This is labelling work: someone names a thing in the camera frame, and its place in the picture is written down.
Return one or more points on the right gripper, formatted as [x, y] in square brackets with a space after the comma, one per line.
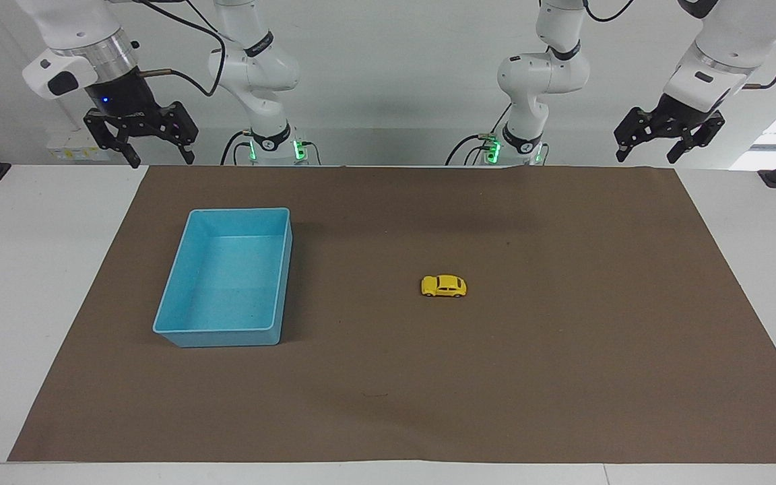
[122, 94]

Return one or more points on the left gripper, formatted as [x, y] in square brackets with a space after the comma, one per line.
[681, 113]

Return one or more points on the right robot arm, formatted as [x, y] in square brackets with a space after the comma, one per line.
[260, 67]

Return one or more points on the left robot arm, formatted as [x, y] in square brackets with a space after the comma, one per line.
[543, 71]

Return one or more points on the yellow toy beetle car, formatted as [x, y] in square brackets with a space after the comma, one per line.
[443, 286]

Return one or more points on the light blue plastic bin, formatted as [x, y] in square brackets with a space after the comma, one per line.
[226, 283]

